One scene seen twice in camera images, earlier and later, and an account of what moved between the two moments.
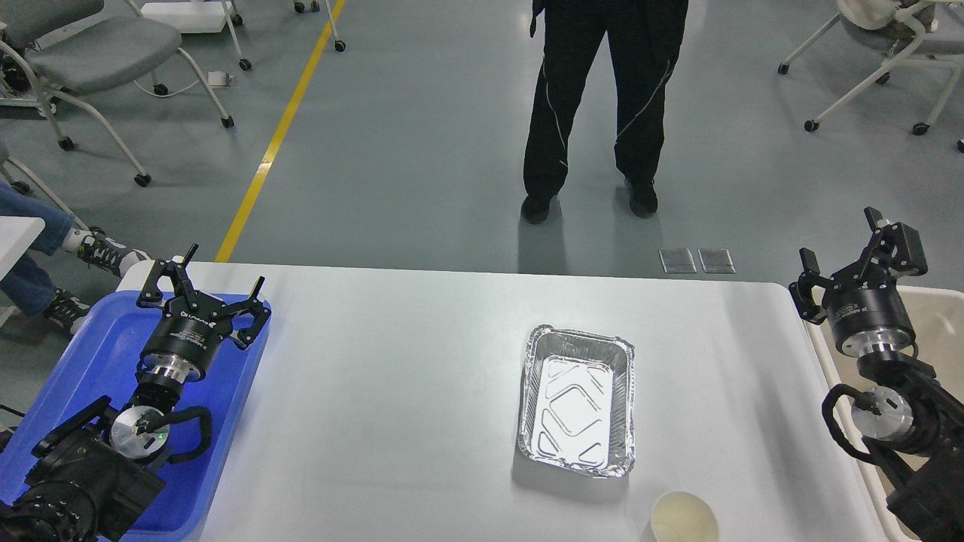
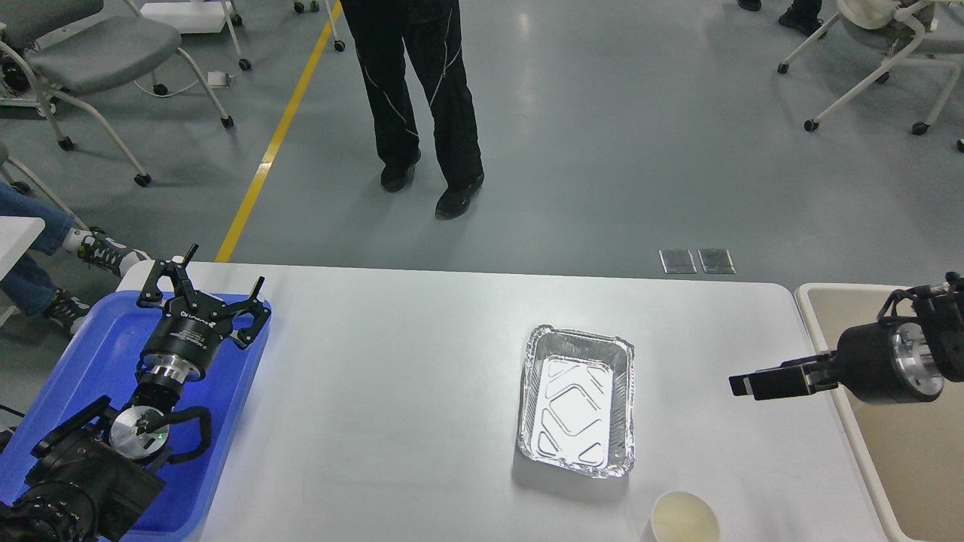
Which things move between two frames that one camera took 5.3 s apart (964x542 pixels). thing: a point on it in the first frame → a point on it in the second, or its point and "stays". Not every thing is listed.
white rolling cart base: [188, 16] stays
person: [645, 37] → [431, 31]
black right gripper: [865, 311] → [886, 363]
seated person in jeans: [29, 291] stays
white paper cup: [681, 516] stays
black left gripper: [183, 341] stays
